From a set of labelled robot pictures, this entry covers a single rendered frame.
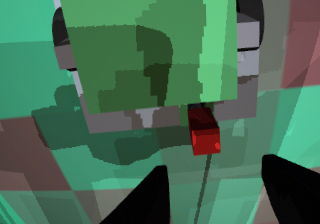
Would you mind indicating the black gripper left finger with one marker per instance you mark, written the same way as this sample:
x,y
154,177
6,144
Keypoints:
x,y
148,203

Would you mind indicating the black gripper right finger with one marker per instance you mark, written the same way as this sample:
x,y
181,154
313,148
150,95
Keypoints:
x,y
293,191

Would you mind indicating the red-headed metal pin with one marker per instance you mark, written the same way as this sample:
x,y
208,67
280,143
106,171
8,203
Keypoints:
x,y
205,132

